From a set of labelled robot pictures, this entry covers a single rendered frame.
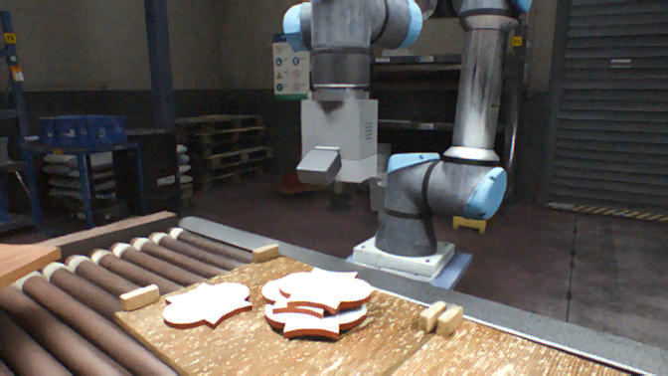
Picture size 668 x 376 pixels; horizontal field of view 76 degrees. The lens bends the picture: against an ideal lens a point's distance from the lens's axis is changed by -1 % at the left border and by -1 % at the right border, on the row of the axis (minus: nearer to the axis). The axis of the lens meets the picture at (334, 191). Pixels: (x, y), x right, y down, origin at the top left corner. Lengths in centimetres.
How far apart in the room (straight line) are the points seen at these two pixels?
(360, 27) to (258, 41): 610
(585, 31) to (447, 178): 428
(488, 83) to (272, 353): 65
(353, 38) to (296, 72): 569
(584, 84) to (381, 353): 465
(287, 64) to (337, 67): 578
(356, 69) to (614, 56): 464
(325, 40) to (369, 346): 41
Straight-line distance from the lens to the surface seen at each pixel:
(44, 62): 558
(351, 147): 56
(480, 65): 95
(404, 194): 100
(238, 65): 690
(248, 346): 66
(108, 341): 77
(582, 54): 513
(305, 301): 66
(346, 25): 56
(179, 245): 112
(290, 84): 630
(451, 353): 65
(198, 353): 66
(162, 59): 490
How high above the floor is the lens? 129
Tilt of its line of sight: 14 degrees down
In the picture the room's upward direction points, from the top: straight up
